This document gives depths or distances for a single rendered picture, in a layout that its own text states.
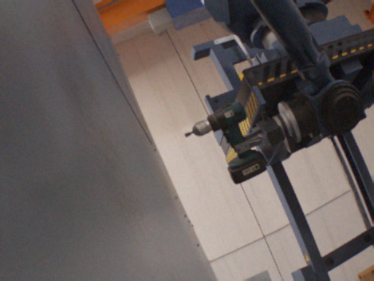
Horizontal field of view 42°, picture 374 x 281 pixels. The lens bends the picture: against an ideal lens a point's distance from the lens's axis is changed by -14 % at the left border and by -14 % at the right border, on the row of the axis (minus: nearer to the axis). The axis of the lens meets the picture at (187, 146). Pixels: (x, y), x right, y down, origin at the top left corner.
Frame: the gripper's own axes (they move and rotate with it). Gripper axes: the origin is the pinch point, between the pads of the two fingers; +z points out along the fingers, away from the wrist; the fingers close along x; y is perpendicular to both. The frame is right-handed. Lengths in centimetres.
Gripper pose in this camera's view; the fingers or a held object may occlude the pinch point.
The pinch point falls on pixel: (240, 145)
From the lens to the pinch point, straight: 172.8
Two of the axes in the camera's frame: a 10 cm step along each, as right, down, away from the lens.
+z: -9.1, 4.1, -0.2
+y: -3.9, -8.8, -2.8
